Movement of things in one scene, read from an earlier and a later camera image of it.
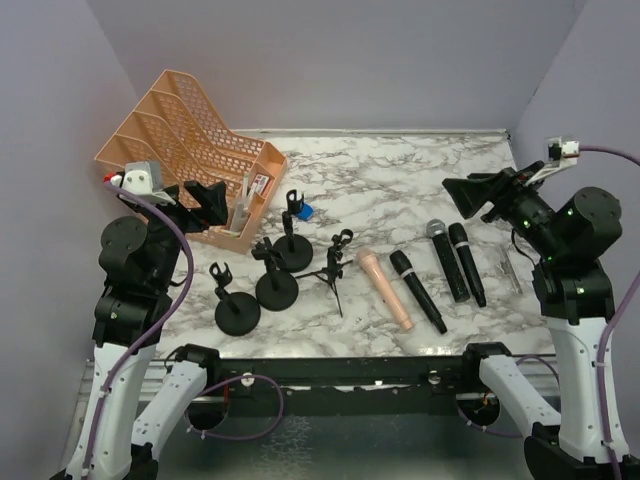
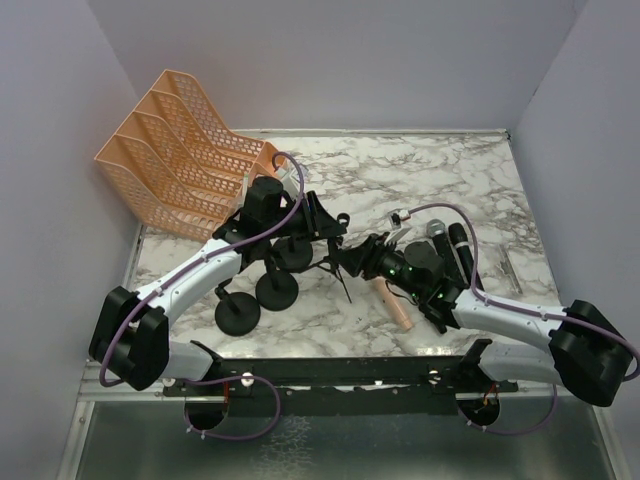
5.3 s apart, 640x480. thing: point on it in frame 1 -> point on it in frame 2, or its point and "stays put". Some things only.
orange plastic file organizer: (173, 138) stays put
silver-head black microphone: (436, 228) stays put
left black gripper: (192, 211) -> (316, 218)
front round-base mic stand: (237, 313) stays put
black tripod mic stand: (335, 264) -> (333, 251)
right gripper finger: (494, 177) -> (376, 243)
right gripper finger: (470, 195) -> (355, 260)
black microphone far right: (458, 234) stays put
